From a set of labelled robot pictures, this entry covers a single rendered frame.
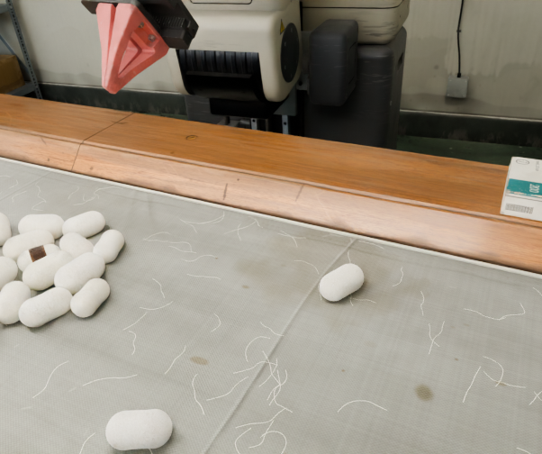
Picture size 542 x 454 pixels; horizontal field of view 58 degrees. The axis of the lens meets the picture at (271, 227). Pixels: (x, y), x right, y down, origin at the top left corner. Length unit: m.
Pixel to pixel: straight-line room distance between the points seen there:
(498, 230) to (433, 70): 1.98
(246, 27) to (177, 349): 0.67
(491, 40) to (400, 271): 1.99
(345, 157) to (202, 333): 0.22
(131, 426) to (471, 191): 0.30
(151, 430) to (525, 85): 2.22
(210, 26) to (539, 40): 1.64
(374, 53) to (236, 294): 0.87
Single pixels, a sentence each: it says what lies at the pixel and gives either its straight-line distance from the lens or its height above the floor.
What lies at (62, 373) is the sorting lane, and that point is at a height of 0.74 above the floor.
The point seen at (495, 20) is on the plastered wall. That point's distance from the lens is 2.30.
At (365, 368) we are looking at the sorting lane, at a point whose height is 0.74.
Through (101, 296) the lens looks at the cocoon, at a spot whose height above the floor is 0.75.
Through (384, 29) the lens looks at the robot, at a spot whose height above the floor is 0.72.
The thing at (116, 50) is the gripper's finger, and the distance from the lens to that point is 0.52.
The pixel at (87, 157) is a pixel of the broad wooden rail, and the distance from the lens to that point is 0.55.
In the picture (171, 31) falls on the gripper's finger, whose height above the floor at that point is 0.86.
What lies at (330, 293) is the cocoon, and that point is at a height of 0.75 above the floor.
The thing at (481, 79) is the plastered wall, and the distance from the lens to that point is 2.36.
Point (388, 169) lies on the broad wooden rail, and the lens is 0.44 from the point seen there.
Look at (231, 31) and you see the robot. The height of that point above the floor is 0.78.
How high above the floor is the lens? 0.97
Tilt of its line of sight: 34 degrees down
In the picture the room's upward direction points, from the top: 4 degrees counter-clockwise
